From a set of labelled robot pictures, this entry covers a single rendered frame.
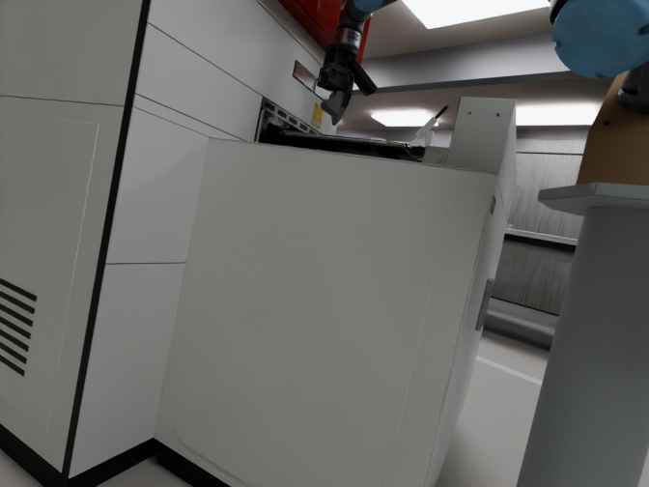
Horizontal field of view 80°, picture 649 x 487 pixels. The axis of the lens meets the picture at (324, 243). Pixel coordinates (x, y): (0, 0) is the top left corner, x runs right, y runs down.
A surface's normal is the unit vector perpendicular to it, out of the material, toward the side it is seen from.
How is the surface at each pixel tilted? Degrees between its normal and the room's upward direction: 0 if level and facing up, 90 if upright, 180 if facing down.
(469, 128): 90
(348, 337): 90
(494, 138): 90
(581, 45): 137
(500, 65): 90
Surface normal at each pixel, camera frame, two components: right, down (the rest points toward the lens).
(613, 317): -0.61, -0.07
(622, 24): -0.77, 0.60
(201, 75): 0.88, 0.21
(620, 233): -0.79, -0.12
